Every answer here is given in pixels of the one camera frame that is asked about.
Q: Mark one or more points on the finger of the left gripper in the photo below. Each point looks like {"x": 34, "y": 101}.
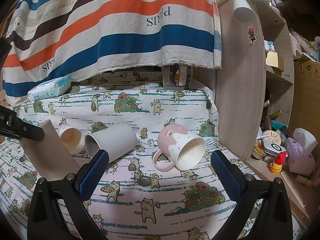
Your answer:
{"x": 14, "y": 127}

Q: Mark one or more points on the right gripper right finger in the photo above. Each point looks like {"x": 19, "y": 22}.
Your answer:
{"x": 274, "y": 219}

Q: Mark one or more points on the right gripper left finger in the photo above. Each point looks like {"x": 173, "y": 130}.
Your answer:
{"x": 45, "y": 220}

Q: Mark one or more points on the beige speckled cup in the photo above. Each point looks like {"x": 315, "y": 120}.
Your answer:
{"x": 50, "y": 157}

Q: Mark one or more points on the white pink paper cup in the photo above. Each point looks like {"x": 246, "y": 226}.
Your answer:
{"x": 72, "y": 138}

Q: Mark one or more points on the grey cup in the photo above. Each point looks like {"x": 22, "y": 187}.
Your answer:
{"x": 117, "y": 141}

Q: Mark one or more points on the red yellow toy figure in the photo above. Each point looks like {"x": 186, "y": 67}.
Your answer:
{"x": 277, "y": 164}

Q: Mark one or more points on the baby wipes pack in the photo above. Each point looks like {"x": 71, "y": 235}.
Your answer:
{"x": 50, "y": 89}

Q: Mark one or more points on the purple tissue pack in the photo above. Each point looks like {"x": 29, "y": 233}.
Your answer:
{"x": 299, "y": 149}

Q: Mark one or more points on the striped Hermes Paris blanket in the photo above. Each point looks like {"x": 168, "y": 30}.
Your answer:
{"x": 83, "y": 38}

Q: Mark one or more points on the cat print bed sheet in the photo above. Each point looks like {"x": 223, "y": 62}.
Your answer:
{"x": 133, "y": 200}

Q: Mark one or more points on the cardboard box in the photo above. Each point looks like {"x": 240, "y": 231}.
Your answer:
{"x": 306, "y": 97}

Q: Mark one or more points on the pink white mug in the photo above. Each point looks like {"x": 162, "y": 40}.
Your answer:
{"x": 183, "y": 148}

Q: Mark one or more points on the wooden shelf unit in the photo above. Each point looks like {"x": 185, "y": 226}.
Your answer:
{"x": 248, "y": 71}

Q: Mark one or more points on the cartoon sticker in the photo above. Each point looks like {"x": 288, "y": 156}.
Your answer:
{"x": 251, "y": 34}

